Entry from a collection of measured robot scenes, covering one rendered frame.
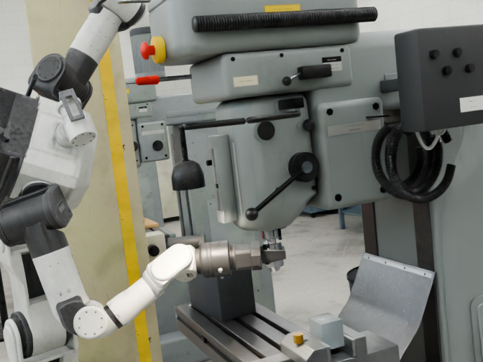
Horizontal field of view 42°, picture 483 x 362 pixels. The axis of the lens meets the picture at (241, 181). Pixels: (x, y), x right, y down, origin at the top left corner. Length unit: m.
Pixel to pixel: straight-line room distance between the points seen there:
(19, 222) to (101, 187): 1.66
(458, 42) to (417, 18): 6.32
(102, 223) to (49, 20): 1.00
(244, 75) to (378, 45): 0.37
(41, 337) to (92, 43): 0.87
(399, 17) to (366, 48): 6.39
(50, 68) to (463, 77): 1.04
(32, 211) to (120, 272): 1.76
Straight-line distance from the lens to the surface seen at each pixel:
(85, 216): 3.20
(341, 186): 1.53
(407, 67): 1.38
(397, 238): 1.79
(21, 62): 10.52
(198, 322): 1.97
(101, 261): 3.25
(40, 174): 1.62
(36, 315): 1.99
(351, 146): 1.55
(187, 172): 1.36
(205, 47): 1.39
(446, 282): 1.69
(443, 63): 1.39
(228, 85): 1.41
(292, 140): 1.49
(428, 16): 7.59
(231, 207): 1.52
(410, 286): 1.74
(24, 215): 1.56
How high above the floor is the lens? 1.60
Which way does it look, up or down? 6 degrees down
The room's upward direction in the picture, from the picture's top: 7 degrees counter-clockwise
